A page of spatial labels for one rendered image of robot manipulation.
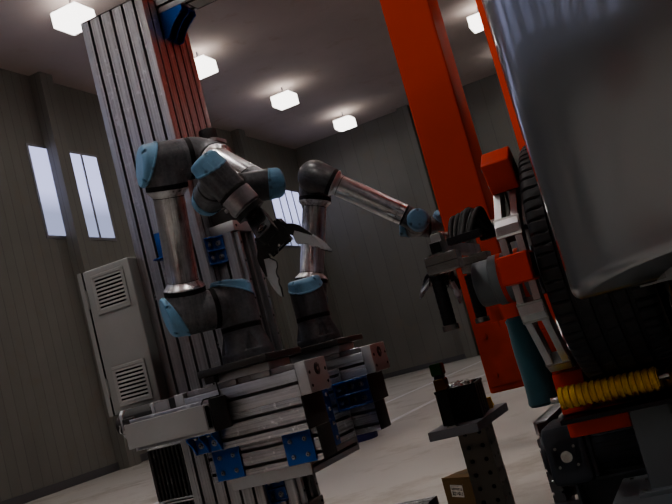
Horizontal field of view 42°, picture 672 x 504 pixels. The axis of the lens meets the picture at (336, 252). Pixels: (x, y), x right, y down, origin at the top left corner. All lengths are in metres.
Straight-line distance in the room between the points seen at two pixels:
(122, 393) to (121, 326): 0.21
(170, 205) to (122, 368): 0.66
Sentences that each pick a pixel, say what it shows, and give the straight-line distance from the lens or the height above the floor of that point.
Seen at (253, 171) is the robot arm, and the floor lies 1.23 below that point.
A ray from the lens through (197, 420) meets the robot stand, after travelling 2.40.
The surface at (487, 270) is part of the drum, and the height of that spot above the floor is 0.88.
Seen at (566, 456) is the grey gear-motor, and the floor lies 0.32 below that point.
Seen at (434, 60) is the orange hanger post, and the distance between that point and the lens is 2.99.
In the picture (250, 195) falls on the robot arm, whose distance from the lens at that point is 1.94.
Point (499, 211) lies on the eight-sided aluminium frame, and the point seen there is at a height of 1.00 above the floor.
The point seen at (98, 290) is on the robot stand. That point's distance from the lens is 2.88.
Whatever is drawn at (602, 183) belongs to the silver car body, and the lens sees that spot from 1.40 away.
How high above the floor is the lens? 0.75
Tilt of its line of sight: 7 degrees up
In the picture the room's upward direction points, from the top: 15 degrees counter-clockwise
